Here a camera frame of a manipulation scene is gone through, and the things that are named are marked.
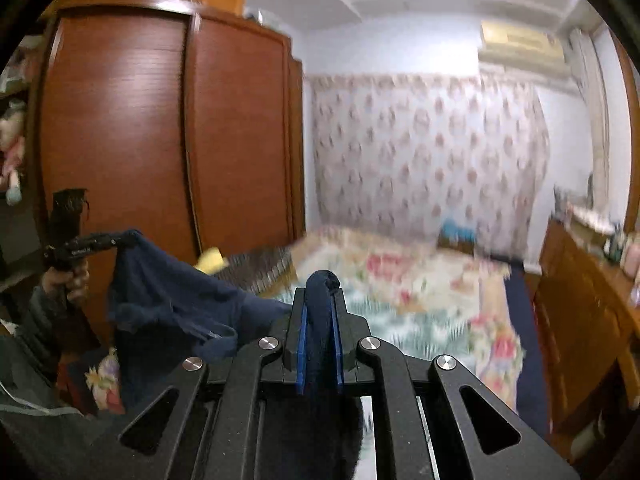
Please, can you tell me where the person's grey jacket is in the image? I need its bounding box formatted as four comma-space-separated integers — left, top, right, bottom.
0, 335, 151, 480

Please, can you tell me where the person's left hand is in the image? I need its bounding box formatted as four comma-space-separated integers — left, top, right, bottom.
42, 265, 91, 307

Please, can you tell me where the circle patterned curtain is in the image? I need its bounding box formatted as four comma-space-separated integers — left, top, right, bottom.
306, 74, 551, 261

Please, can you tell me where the navy printed t-shirt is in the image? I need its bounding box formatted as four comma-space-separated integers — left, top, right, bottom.
107, 230, 366, 480

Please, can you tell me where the folded patterned cloth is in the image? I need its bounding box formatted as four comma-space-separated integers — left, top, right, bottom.
567, 202, 616, 236

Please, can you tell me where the navy bed sheet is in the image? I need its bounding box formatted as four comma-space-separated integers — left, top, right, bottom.
502, 260, 551, 431

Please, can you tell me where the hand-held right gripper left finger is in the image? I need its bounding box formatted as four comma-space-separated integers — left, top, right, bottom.
90, 287, 308, 480

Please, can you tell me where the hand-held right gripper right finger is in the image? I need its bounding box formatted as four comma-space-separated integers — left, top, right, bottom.
332, 290, 581, 480

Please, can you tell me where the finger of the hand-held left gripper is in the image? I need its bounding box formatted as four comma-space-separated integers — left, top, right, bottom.
75, 230, 143, 257

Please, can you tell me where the wooden cabinet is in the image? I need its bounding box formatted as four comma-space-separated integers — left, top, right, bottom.
532, 217, 640, 461

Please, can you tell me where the yellow plush toy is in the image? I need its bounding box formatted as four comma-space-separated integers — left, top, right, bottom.
196, 246, 232, 275

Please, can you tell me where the beige lace curtain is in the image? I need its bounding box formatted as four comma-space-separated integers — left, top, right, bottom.
570, 27, 612, 196

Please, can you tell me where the person's left forearm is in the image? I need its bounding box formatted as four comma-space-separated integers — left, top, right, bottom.
15, 285, 96, 376

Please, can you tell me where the floral blanket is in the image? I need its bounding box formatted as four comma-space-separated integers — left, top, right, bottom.
85, 227, 526, 413

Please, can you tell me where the beige air conditioner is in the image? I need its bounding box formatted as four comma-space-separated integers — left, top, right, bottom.
479, 20, 568, 78

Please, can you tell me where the pink doll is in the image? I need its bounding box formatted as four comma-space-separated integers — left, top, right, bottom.
0, 102, 28, 206

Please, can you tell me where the dark circle patterned pillow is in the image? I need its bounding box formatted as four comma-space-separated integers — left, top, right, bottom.
217, 247, 296, 303

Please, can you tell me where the wooden louvered wardrobe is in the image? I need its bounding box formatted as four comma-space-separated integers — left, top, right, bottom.
27, 0, 307, 351

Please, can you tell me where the leaf print sheet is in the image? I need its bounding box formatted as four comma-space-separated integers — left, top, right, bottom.
345, 280, 481, 361

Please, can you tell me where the blue plastic bag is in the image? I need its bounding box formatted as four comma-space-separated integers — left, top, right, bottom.
439, 217, 477, 253

